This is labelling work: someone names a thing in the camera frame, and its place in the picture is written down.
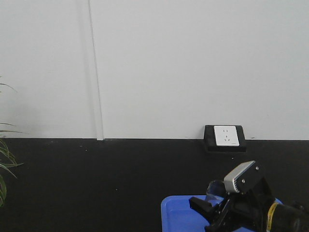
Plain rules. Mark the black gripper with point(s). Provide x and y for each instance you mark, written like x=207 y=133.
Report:
x=231 y=214

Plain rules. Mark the clear glass beaker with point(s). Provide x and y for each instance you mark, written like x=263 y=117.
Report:
x=216 y=191

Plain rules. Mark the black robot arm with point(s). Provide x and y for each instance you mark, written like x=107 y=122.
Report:
x=285 y=218

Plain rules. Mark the blue plastic tray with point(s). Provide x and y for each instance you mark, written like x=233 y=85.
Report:
x=177 y=216

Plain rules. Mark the black socket mounting box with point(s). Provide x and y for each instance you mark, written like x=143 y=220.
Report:
x=209 y=141

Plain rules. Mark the green plant leaves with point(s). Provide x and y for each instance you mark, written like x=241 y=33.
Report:
x=8 y=163

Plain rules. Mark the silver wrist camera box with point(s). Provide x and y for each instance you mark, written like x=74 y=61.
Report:
x=244 y=177

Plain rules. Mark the white wall power socket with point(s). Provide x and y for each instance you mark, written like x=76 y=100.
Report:
x=226 y=136

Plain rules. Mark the white wall cable duct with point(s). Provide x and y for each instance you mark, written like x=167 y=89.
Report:
x=94 y=81

